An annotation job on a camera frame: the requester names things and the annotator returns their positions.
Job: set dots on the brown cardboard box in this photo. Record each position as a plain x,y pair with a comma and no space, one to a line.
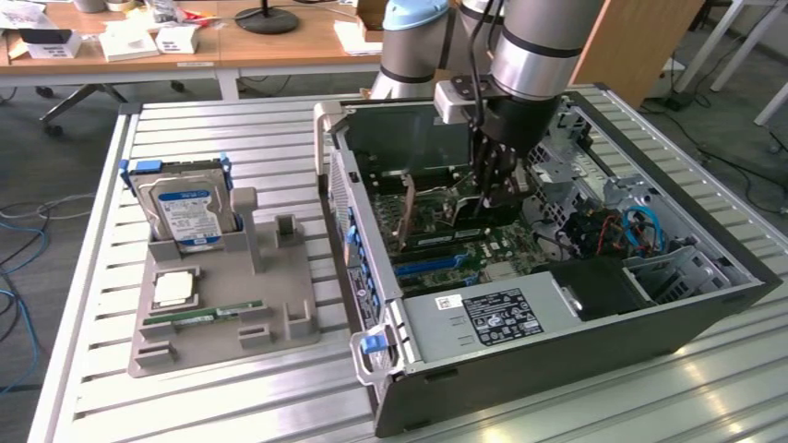
369,14

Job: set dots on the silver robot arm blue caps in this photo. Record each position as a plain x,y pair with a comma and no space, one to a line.
534,55

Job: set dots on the white box with black label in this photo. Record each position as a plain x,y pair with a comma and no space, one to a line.
54,50

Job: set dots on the green motherboard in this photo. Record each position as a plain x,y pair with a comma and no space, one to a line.
510,251

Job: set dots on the black round lamp base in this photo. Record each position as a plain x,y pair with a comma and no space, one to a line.
268,22

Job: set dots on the black device on box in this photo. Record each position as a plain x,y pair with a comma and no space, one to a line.
45,36

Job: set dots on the grey cup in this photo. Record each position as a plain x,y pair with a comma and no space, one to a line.
90,5

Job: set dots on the grey power supply unit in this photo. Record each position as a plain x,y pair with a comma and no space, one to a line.
430,332

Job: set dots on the white paper booklet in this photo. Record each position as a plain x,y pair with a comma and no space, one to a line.
353,41

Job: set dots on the long wooden desk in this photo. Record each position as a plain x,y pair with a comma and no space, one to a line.
92,67

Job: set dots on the silver CPU chip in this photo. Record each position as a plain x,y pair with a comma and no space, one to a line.
172,288

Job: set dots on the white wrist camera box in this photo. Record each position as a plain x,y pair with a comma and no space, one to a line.
452,108

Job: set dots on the hard disk in blue carrier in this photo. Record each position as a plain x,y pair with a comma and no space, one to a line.
184,217

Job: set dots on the silver perforated drive cage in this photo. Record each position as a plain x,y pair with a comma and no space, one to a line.
566,198

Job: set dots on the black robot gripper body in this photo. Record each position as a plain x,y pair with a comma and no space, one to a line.
513,122

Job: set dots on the white table frame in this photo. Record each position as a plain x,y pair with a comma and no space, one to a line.
708,48

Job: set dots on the blue case release latch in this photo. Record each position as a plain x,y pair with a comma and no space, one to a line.
370,345

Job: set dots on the installed RAM stick black label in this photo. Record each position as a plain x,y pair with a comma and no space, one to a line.
449,236

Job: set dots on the green RAM stick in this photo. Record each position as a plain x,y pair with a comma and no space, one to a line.
197,315

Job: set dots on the black open PC case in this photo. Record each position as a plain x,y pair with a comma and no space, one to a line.
553,383

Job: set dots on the grey metal disk bay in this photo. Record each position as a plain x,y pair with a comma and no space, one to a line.
670,277

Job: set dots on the blue expansion slot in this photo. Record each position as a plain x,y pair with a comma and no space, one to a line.
428,267

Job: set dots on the graphics card with metal bracket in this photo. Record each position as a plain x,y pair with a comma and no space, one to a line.
498,215

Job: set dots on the wooden cabinet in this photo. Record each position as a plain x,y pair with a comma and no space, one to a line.
640,55

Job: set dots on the open white cardboard box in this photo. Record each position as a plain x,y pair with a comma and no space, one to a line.
125,46

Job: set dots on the small white labelled box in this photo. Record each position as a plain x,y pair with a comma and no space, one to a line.
177,40

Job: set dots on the black desk leg with casters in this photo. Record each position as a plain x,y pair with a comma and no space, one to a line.
80,100

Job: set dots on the grey plastic parts rack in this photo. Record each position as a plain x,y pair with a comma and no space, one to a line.
228,286

